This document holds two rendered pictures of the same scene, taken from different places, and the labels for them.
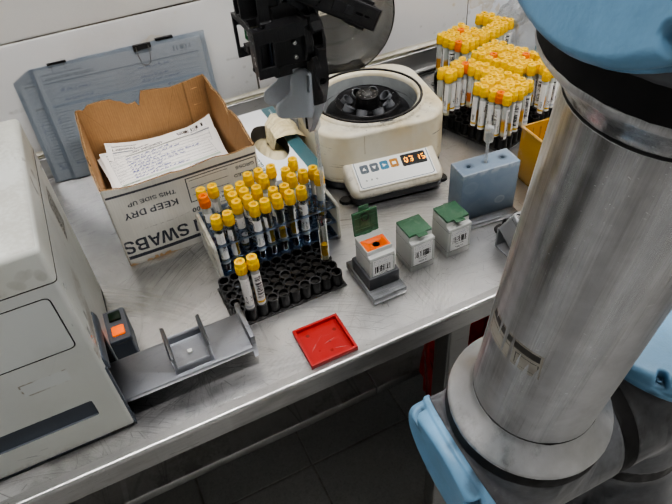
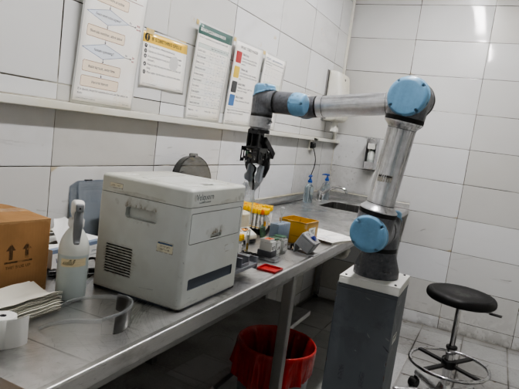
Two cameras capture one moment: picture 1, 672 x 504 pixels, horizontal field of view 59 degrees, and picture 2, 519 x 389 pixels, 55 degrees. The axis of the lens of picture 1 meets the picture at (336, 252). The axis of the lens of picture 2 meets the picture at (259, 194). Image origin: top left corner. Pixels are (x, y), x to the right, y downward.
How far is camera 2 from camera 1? 136 cm
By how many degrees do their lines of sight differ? 52
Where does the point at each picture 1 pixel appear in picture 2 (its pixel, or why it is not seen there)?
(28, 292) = (239, 201)
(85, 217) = not seen: hidden behind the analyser
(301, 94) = (259, 173)
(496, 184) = (285, 231)
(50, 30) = (91, 164)
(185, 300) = not seen: hidden behind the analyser
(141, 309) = not seen: hidden behind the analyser
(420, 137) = (245, 221)
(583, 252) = (399, 148)
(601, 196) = (401, 137)
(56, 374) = (232, 244)
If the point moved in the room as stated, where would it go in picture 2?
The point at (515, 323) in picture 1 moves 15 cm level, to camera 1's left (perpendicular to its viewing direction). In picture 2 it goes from (386, 171) to (355, 169)
